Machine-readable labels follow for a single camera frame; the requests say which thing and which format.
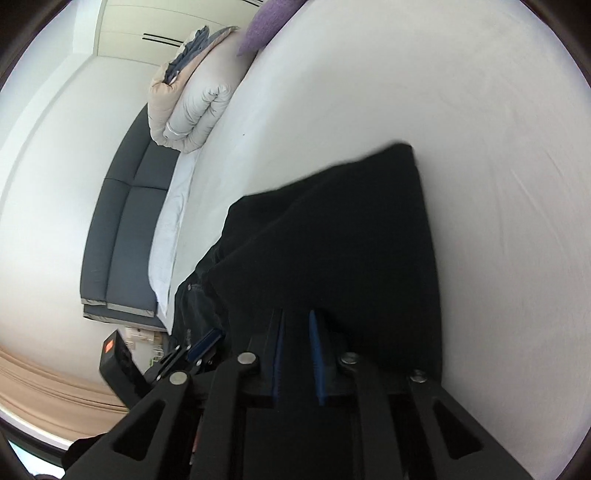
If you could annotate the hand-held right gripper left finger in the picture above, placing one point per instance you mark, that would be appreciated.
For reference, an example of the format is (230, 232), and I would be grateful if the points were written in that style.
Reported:
(277, 360)

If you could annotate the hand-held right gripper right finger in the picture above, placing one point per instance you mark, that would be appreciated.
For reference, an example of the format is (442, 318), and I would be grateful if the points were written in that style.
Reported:
(316, 364)

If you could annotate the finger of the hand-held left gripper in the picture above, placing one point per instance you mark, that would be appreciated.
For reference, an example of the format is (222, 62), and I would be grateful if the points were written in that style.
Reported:
(203, 345)

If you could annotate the black denim pants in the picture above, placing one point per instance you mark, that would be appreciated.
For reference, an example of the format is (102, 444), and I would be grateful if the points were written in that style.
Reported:
(332, 240)

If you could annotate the beige curtain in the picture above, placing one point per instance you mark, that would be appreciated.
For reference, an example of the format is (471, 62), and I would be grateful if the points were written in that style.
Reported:
(46, 383)

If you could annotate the grey upholstered headboard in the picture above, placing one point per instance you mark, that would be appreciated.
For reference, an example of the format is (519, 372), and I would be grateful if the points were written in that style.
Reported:
(124, 230)

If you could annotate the folded beige and white duvet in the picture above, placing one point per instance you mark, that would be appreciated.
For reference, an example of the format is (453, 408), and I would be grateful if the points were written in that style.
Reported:
(203, 101)

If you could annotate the bed with white sheet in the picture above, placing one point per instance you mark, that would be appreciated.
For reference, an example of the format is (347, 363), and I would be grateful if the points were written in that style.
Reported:
(461, 115)

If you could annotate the blue folded cloth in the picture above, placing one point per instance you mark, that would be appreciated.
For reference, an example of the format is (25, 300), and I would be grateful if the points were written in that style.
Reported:
(189, 53)

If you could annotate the white wardrobe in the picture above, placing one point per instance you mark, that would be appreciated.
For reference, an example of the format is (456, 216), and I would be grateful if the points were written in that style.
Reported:
(134, 27)

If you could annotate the purple cushion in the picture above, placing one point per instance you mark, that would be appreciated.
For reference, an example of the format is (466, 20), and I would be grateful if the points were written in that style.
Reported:
(268, 23)

